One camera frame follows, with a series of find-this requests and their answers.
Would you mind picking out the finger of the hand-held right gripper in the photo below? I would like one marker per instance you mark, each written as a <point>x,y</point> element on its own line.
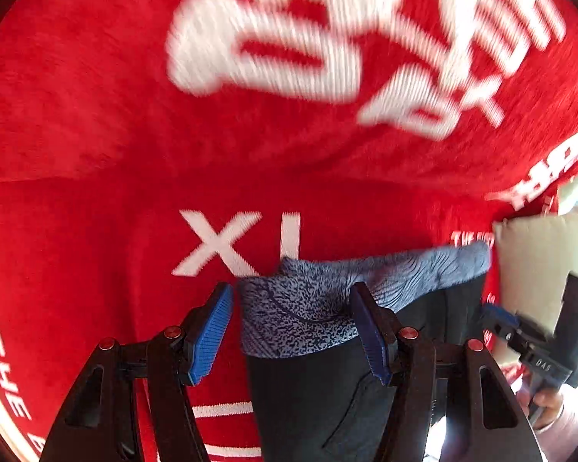
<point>501,322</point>

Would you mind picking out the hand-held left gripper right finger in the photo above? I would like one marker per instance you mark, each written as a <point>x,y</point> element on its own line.
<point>368,337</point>

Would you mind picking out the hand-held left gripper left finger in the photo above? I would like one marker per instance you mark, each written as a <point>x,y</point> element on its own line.
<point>212,332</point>

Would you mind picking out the black pants with blue stripes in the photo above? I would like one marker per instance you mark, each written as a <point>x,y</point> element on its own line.
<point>308,385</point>

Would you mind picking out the person's right forearm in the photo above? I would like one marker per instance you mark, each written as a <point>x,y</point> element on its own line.
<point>573,435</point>

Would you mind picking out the person's right hand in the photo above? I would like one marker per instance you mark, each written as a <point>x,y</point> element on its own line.
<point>551,405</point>

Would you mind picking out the cream pillow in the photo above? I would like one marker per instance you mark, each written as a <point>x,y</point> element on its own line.
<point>534,260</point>

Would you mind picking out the red printed blanket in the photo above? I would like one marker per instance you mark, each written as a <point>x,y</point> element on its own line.
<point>101,130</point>

